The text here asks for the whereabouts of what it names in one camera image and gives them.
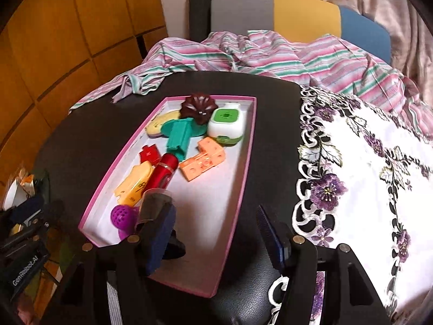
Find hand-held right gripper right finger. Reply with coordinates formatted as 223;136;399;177
256;204;391;325

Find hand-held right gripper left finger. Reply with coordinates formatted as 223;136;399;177
37;204;177;325

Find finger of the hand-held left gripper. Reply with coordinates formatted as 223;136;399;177
8;194;65;226
0;222;51;249

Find black cylindrical fan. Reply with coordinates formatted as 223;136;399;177
135;190;186;261

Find purple perforated hat toy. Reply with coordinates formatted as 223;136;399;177
110;204;141;241

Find pink-rimmed white tray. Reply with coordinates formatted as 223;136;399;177
78;96;258;298

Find yellow plastic toy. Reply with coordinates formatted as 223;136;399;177
114;161;154;208

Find red glossy oval case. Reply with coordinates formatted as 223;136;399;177
147;153;179;192

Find orange cube block toy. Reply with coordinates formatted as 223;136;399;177
179;136;227;181

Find red puzzle piece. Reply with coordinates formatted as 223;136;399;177
139;144;162;165

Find teal plastic toy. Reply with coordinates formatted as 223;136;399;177
160;117;208;161

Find yellow corn-shaped toy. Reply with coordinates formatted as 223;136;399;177
145;110;181;139

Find white green square box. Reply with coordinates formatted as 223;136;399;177
207;102;245;146

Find brown shell-shaped toy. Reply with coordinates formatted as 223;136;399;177
179;94;217;126

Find white orange paper packets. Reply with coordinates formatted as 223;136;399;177
0;167;48;210

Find white embroidered floral tablecloth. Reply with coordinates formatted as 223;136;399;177
267;84;433;325

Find orange wooden wardrobe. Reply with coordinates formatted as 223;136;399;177
0;0;170;183

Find pink green striped cloth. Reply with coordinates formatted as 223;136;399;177
68;30;433;136

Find grey yellow blue chair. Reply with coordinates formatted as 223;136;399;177
210;0;393;65

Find beige curtain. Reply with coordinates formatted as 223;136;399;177
301;0;433;109

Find black padded post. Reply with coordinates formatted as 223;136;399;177
189;0;214;43

